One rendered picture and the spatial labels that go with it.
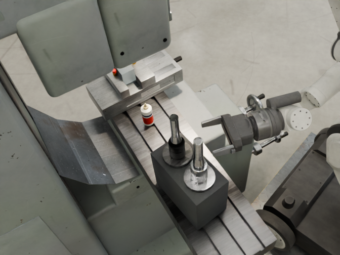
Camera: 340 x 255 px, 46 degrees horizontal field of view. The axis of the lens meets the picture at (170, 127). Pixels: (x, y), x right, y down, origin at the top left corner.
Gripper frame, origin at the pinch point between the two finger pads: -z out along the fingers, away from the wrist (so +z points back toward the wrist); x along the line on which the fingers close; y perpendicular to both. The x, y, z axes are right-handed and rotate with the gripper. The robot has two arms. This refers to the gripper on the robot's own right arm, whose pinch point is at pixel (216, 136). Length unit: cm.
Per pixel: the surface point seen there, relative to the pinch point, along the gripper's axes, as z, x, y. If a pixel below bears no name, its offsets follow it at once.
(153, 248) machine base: -28, -7, 96
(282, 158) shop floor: 59, -46, 116
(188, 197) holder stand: -12.7, 13.8, 4.8
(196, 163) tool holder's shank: -9.3, 10.0, -6.0
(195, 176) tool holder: -9.9, 10.8, -0.5
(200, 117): 4.0, -30.5, 31.4
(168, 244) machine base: -20, -7, 96
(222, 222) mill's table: -3.1, 16.2, 24.1
